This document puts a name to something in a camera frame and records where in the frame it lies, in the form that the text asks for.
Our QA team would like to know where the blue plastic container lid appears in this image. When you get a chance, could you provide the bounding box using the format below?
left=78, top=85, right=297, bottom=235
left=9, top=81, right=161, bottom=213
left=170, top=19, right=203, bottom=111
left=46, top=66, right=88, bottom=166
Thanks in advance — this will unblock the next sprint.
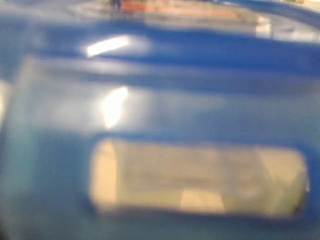
left=0, top=0, right=320, bottom=240

